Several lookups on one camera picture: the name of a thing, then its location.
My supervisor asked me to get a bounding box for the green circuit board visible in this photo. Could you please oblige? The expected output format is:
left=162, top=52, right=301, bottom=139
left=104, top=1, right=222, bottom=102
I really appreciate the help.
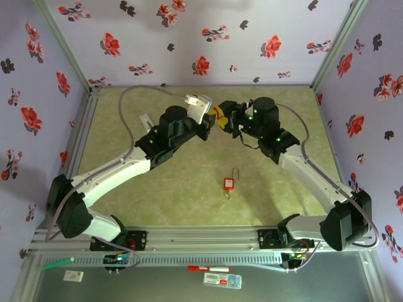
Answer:
left=103, top=253, right=135, bottom=267
left=281, top=250, right=309, bottom=262

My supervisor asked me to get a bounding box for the red marker pen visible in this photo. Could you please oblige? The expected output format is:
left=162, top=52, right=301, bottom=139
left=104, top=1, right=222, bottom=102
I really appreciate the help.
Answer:
left=188, top=266, right=232, bottom=273

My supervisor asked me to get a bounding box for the clear plastic box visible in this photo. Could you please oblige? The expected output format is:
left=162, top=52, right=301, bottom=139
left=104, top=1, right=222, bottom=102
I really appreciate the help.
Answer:
left=203, top=272, right=243, bottom=290

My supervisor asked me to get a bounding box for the white card red print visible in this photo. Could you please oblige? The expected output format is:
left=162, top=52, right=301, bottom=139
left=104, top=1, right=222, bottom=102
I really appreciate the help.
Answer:
left=62, top=270, right=84, bottom=282

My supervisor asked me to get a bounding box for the green pen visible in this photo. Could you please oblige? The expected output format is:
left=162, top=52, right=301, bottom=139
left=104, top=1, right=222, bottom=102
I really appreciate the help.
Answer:
left=37, top=256, right=76, bottom=272

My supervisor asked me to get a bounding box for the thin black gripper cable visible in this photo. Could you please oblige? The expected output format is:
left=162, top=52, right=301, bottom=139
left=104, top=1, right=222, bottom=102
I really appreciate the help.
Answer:
left=237, top=130, right=263, bottom=151

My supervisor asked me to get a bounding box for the grey right arm cable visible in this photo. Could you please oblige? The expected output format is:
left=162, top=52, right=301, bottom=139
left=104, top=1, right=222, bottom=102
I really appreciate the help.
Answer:
left=276, top=104, right=380, bottom=273

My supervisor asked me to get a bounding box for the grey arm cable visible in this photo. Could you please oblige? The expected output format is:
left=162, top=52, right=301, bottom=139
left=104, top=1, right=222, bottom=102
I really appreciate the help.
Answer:
left=45, top=84, right=190, bottom=274
left=276, top=104, right=380, bottom=273

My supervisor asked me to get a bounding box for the grey left arm cable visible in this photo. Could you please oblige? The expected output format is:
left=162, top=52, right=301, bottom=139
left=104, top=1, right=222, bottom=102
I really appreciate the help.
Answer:
left=45, top=84, right=190, bottom=274

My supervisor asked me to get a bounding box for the aluminium side rail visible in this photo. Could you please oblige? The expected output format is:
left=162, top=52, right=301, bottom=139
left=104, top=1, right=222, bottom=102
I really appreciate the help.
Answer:
left=50, top=87, right=101, bottom=228

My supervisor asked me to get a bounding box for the aluminium corner post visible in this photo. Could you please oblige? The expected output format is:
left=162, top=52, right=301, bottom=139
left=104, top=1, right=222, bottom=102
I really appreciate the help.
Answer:
left=30, top=0, right=94, bottom=94
left=310, top=0, right=370, bottom=91

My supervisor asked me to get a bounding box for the wide aluminium frame rail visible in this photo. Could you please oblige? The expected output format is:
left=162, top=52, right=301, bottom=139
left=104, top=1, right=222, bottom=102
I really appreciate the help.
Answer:
left=30, top=225, right=377, bottom=253

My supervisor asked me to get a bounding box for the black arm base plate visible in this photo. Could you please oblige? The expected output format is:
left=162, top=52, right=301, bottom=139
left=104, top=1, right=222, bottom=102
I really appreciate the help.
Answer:
left=257, top=228, right=315, bottom=250
left=89, top=229, right=149, bottom=252

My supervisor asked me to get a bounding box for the slotted grey cable duct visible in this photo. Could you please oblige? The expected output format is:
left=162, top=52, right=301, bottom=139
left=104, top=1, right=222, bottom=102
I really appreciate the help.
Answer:
left=40, top=254, right=284, bottom=269

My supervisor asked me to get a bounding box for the aluminium frame leg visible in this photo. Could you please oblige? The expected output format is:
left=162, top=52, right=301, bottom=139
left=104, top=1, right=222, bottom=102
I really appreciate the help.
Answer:
left=358, top=248, right=390, bottom=302
left=11, top=251, right=42, bottom=302

